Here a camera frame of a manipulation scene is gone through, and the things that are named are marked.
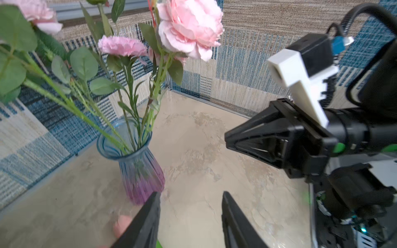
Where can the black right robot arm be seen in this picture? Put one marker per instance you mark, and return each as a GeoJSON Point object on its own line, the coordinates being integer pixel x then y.
{"type": "Point", "coordinates": [350, 199]}

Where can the purple glass vase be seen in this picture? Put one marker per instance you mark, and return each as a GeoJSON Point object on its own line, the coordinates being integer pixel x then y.
{"type": "Point", "coordinates": [141, 173]}

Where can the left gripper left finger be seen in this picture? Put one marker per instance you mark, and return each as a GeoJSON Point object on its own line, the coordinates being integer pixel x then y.
{"type": "Point", "coordinates": [142, 232]}

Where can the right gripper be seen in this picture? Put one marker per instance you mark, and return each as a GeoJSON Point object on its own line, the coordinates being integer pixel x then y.
{"type": "Point", "coordinates": [302, 147]}

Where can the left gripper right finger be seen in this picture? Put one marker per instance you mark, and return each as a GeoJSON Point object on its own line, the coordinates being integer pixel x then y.
{"type": "Point", "coordinates": [238, 232]}

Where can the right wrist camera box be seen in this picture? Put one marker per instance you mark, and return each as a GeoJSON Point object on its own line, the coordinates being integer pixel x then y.
{"type": "Point", "coordinates": [303, 68]}

